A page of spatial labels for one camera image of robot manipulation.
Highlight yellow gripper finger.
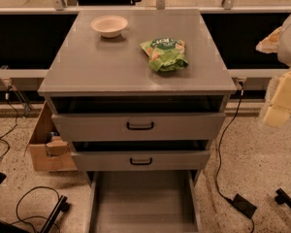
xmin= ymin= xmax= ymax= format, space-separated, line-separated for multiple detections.
xmin=256 ymin=26 xmax=281 ymax=53
xmin=262 ymin=71 xmax=291 ymax=128

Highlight green rice chip bag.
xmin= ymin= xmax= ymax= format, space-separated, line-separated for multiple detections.
xmin=141 ymin=38 xmax=188 ymax=72

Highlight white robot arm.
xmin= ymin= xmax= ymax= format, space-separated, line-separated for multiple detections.
xmin=256 ymin=15 xmax=291 ymax=129

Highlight grey drawer cabinet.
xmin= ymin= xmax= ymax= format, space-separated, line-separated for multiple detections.
xmin=37 ymin=9 xmax=238 ymax=186

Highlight middle grey drawer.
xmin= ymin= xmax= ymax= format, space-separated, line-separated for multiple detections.
xmin=72 ymin=150 xmax=210 ymax=171

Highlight grey drawer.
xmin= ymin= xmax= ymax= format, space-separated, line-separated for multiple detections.
xmin=86 ymin=171 xmax=202 ymax=233
xmin=52 ymin=113 xmax=225 ymax=142
xmin=72 ymin=150 xmax=210 ymax=171

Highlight top grey drawer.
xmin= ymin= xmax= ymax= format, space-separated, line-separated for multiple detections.
xmin=52 ymin=113 xmax=225 ymax=142

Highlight bottom grey drawer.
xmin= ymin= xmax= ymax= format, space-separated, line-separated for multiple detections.
xmin=86 ymin=171 xmax=202 ymax=233

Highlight black stand leg right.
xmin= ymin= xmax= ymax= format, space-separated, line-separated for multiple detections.
xmin=275 ymin=188 xmax=291 ymax=209

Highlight black stand leg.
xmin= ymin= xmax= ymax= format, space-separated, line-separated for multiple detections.
xmin=0 ymin=195 xmax=70 ymax=233
xmin=275 ymin=188 xmax=291 ymax=209

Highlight black power adapter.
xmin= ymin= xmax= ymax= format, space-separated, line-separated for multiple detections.
xmin=232 ymin=194 xmax=257 ymax=218

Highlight white paper bowl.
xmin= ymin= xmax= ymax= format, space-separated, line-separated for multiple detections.
xmin=91 ymin=16 xmax=128 ymax=38

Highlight brown cardboard box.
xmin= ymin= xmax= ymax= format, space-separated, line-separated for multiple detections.
xmin=27 ymin=103 xmax=77 ymax=172

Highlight black stand leg left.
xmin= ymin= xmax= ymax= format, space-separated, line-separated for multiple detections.
xmin=0 ymin=195 xmax=70 ymax=233

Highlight black power cable right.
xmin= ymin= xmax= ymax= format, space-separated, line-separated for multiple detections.
xmin=214 ymin=81 xmax=256 ymax=233

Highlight metal railing frame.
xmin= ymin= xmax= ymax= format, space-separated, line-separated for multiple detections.
xmin=0 ymin=0 xmax=291 ymax=118

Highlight black cable left wall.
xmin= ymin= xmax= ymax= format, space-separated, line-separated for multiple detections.
xmin=0 ymin=84 xmax=19 ymax=160

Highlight black looped floor cable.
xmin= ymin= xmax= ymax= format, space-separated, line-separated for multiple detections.
xmin=10 ymin=185 xmax=62 ymax=233

